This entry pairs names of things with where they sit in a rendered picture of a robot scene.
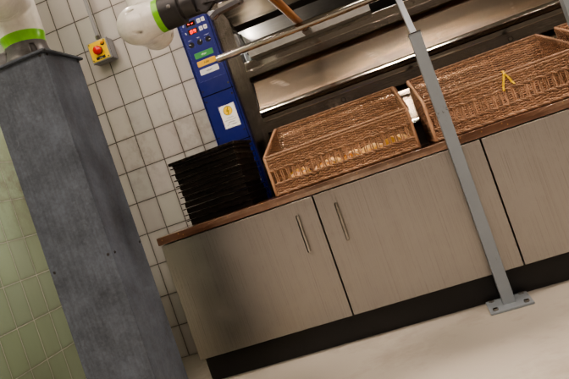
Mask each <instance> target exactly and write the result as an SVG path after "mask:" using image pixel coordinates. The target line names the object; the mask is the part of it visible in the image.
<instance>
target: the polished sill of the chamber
mask: <svg viewBox="0 0 569 379"><path fill-rule="evenodd" d="M428 1H430V0H405V1H403V3H404V5H405V7H406V9H409V8H413V7H415V6H417V5H419V4H422V3H425V2H428ZM399 12H400V10H399V8H398V5H397V3H396V4H394V5H391V6H389V7H387V8H383V9H381V10H379V11H377V12H374V13H371V14H368V15H366V16H363V17H361V18H359V19H355V20H352V21H351V22H348V23H346V24H343V25H340V26H338V27H335V28H333V29H331V30H327V31H325V32H323V33H320V34H318V35H315V36H312V37H309V38H307V39H305V40H303V41H299V42H297V43H294V44H292V45H289V46H287V47H284V48H281V49H279V50H277V51H274V52H271V53H269V54H266V55H264V56H261V57H259V58H255V59H253V60H251V61H249V62H246V63H244V65H245V68H246V72H247V71H249V70H252V69H255V68H258V67H260V66H263V65H264V64H267V63H271V62H273V61H275V60H278V59H281V58H284V57H286V56H289V55H291V54H293V53H296V52H299V51H301V50H304V49H306V48H309V47H312V46H315V45H317V44H319V43H321V42H324V41H327V40H330V39H332V38H335V37H336V36H341V35H343V34H345V33H347V32H350V31H353V30H356V29H358V28H361V27H363V26H365V25H369V24H371V23H373V22H376V21H378V20H381V19H384V18H387V17H389V16H391V15H393V14H398V13H399Z"/></svg>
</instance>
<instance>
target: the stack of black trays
mask: <svg viewBox="0 0 569 379"><path fill-rule="evenodd" d="M249 143H251V140H232V141H230V142H227V143H224V144H222V145H220V146H215V147H214V148H211V149H208V150H206V151H202V152H199V153H197V154H195V155H192V156H190V157H186V158H183V159H181V160H178V161H176V162H172V163H170V164H168V166H169V167H172V168H173V169H170V170H174V172H175V174H174V175H171V176H175V177H176V179H177V180H175V181H174V182H177V181H178V184H179V186H177V187H176V188H178V187H180V190H181V191H180V192H179V193H182V195H183V196H184V197H181V198H180V199H182V198H185V203H183V204H181V205H184V204H185V208H186V209H184V210H187V212H188V215H185V216H189V218H190V219H191V220H189V221H191V223H192V225H195V224H198V223H199V222H204V221H206V220H209V219H212V218H215V217H219V216H222V215H224V214H227V213H230V212H232V211H236V210H239V209H241V208H244V207H247V206H251V205H253V204H256V203H258V202H259V201H261V200H264V199H267V198H268V196H267V193H269V192H267V190H266V188H267V187H268V186H267V187H265V188H263V187H264V185H263V183H266V181H265V182H262V183H261V179H260V178H262V177H260V175H259V173H260V172H261V171H260V172H259V170H258V167H260V166H258V165H257V163H256V162H258V161H255V160H254V157H255V156H253V153H252V152H253V151H251V148H250V147H251V146H250V144H249ZM204 154H205V155H204ZM259 177H260V178H259ZM250 186H251V187H250ZM247 187H248V188H247ZM182 190H183V191H182ZM237 190H238V191H237ZM266 192H267V193H266ZM179 193H178V194H179ZM220 196H221V197H220ZM187 201H188V202H187ZM198 204H199V205H198ZM188 207H189V208H188ZM184 210H183V211H184ZM199 210H200V211H199ZM189 221H187V222H189Z"/></svg>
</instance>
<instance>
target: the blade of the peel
mask: <svg viewBox="0 0 569 379"><path fill-rule="evenodd" d="M368 14H371V9H370V8H369V5H368V4H367V5H365V6H362V7H360V8H357V9H354V10H352V11H350V12H348V13H345V14H342V15H340V16H337V17H334V18H332V19H329V20H326V21H324V22H322V23H320V24H317V25H314V26H312V27H311V30H312V33H310V34H308V35H304V34H303V33H302V32H301V31H298V32H296V33H294V34H292V35H289V36H286V37H284V38H281V39H279V40H277V41H273V42H271V43H268V44H266V45H264V46H261V47H258V48H256V49H253V50H251V51H249V52H248V54H249V56H250V58H252V59H255V58H259V57H261V56H264V55H266V54H269V53H271V52H274V51H277V50H279V49H281V48H284V47H287V46H289V45H292V44H294V43H297V42H299V41H303V40H305V39H307V38H309V37H312V36H315V35H318V34H320V33H323V32H325V31H327V30H331V29H333V28H335V27H338V26H340V25H343V24H346V23H348V22H351V21H352V20H355V19H359V18H361V17H363V16H366V15H368Z"/></svg>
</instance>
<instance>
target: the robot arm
mask: <svg viewBox="0 0 569 379"><path fill-rule="evenodd" d="M125 1H126V2H127V5H128V7H127V8H125V9H124V10H123V11H122V12H121V13H120V14H119V16H118V19H117V30H118V33H119V35H120V36H121V38H122V39H123V40H124V41H126V42H127V43H129V44H131V45H134V46H144V47H146V48H148V49H151V50H155V51H157V50H162V49H164V48H166V47H167V46H168V45H169V44H170V43H171V42H172V40H173V38H174V29H175V28H178V27H180V26H182V25H185V24H188V23H189V19H191V18H194V17H196V16H198V15H200V14H208V15H209V16H210V19H213V20H216V19H217V18H218V17H219V16H220V15H221V14H224V13H226V12H228V11H229V10H231V9H232V8H235V7H237V6H239V5H241V4H242V3H243V0H233V1H231V2H229V3H227V4H225V5H224V6H222V7H220V8H217V9H216V10H212V11H211V9H212V7H213V5H214V4H215V3H220V2H223V1H227V0H125ZM0 44H1V46H2V47H3V50H4V52H2V53H0V65H3V64H5V63H8V62H10V61H12V60H15V59H16V58H20V57H22V56H24V55H26V54H29V53H31V52H34V51H36V50H38V49H41V48H43V47H45V48H48V49H50V47H49V46H48V44H47V41H46V37H45V31H44V28H43V26H42V23H41V19H40V16H39V14H38V11H37V8H36V4H35V1H34V0H0Z"/></svg>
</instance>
